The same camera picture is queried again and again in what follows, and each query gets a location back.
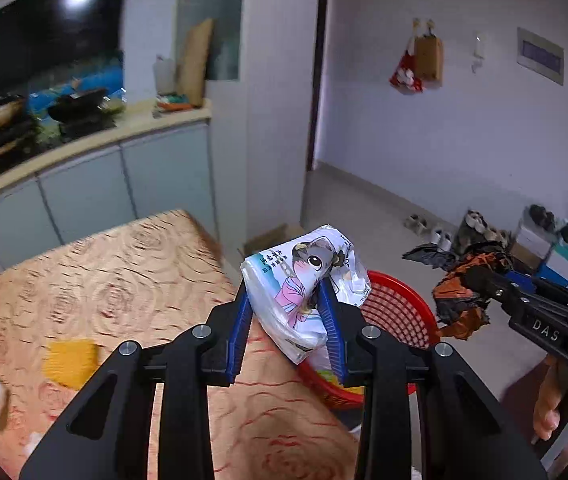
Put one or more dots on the wooden figurine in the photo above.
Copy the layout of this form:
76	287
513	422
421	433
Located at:
1	115

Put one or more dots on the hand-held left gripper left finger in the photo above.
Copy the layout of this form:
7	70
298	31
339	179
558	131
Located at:
241	332

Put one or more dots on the black wok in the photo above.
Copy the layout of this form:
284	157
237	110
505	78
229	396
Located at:
76	105

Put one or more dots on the blue printed backdrop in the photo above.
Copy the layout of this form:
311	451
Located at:
104	77

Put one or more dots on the dark shoe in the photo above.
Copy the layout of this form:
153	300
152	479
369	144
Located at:
548	220
535	214

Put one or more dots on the brown paper hanging bag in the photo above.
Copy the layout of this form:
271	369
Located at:
428	60

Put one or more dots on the stack of shoe boxes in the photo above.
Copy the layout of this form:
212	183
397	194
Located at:
533	247

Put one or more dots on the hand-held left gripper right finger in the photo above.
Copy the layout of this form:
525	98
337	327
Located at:
331	332

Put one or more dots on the grey cabinet with beige counter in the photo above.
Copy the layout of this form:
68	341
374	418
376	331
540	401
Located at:
164	170

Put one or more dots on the red hanging bag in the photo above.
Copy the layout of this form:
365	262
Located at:
406	75

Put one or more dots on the wall hooks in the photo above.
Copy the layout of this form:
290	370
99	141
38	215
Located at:
423	25

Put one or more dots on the orange black wrapper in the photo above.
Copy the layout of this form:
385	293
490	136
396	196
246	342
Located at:
456	285

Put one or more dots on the orange and teal clutter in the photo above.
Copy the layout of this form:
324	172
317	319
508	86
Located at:
174	102

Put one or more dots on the beige shoe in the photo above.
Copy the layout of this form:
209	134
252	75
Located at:
419	226
410	221

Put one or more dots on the yellow cloth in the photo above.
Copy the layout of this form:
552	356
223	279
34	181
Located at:
71	362

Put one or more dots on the grey wall panel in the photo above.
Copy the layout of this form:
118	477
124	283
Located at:
541	55

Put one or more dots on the white shoe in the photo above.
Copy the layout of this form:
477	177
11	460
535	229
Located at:
435	236
446	242

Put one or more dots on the dark door frame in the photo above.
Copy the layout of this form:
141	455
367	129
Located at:
318	70

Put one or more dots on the translucent plastic jug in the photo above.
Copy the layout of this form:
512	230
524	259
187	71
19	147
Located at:
164	75

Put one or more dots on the white cartoon-print plastic bag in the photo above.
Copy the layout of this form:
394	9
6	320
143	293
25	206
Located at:
304	270

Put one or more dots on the rose-patterned orange tablecloth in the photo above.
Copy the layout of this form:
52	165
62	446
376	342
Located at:
114	270

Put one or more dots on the frosted glass panel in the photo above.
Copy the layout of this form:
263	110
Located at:
214	15

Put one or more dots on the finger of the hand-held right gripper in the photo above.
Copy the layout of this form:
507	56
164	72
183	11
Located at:
548	291
498	291

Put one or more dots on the red plastic mesh basket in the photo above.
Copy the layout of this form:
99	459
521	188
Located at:
403	320

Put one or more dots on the black television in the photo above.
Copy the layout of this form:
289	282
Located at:
54	30

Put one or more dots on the white wall intercom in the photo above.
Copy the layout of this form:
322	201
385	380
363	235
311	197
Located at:
478	50

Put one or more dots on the person's right hand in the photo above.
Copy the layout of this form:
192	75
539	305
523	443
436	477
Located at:
551	400

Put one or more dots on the open cardboard box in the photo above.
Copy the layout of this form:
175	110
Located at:
274	237

